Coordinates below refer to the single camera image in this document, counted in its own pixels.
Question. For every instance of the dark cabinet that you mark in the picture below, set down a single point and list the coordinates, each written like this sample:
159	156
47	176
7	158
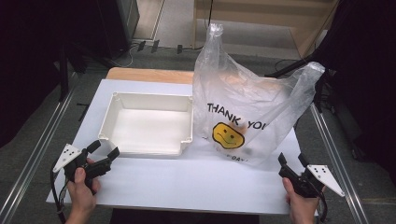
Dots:
120	25

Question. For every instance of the metal floor rail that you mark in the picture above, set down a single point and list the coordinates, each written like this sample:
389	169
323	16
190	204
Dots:
31	161
336	155

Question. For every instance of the clear printed plastic bag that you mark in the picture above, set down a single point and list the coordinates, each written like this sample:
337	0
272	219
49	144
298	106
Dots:
249	96

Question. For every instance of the person's dark clothing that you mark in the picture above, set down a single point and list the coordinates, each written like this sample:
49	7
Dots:
186	217

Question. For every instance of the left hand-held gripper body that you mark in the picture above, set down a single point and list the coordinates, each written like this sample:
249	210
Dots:
70	155

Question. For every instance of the black upright post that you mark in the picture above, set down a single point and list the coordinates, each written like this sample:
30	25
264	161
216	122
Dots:
63	74

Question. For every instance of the white plastic bin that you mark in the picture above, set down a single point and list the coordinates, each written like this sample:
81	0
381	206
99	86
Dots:
149	130

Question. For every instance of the white table mat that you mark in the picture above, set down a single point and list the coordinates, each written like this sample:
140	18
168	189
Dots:
186	183

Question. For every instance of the black curtain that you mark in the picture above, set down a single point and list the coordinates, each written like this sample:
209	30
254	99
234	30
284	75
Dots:
367	77
31	62

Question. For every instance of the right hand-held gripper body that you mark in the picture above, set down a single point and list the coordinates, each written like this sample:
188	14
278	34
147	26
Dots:
323	177

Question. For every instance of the light wooden furniture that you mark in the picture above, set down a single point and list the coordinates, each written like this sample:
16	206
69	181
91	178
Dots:
311	31

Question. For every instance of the person's left hand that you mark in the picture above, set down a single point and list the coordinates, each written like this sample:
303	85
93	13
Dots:
81	197

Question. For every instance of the person's right hand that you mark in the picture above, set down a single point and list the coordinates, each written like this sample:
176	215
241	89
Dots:
302	207

